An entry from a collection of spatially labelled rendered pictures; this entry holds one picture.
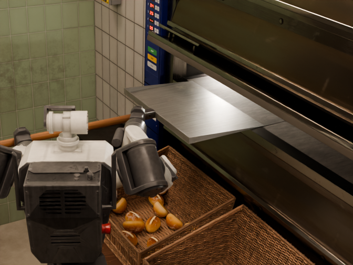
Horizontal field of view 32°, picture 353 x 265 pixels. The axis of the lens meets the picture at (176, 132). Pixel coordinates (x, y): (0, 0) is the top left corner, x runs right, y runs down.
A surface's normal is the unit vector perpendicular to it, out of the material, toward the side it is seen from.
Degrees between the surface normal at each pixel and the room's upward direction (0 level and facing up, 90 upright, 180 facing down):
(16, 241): 0
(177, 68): 90
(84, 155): 0
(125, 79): 90
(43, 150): 0
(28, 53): 90
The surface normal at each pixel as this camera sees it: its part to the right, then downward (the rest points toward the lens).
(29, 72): 0.51, 0.39
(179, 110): 0.04, -0.90
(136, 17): -0.86, 0.19
